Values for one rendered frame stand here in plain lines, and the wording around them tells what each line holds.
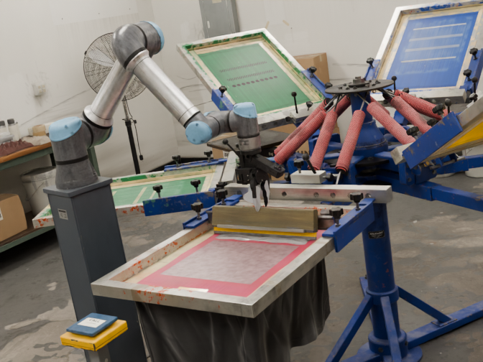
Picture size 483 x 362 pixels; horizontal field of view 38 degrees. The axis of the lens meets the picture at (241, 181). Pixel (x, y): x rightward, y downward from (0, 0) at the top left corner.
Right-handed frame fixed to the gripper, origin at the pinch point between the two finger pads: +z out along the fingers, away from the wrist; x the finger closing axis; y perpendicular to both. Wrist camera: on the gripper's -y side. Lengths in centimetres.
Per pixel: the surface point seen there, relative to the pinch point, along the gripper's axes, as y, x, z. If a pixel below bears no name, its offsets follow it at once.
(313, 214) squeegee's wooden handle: -20.4, 2.5, 1.2
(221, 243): 11.8, 11.4, 10.6
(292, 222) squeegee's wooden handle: -12.5, 3.3, 4.1
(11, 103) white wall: 381, -203, -8
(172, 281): 8.9, 42.1, 10.7
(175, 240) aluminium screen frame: 25.3, 19.1, 7.4
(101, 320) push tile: 9, 72, 9
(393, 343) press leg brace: -13, -68, 86
